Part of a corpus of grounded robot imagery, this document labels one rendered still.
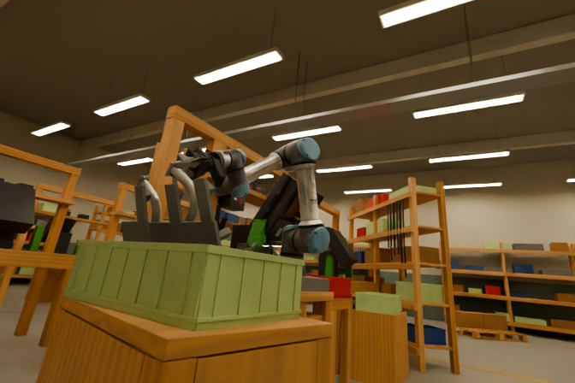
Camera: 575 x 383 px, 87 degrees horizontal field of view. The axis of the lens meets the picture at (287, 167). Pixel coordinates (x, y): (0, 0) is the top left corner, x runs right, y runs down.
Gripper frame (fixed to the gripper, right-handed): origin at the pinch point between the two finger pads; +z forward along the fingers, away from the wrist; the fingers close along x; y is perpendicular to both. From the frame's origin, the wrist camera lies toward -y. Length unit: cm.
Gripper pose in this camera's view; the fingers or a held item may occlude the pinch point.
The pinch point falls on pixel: (177, 171)
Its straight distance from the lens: 101.3
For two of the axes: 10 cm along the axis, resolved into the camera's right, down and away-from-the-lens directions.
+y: -7.3, -6.2, 2.9
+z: -4.6, 1.2, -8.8
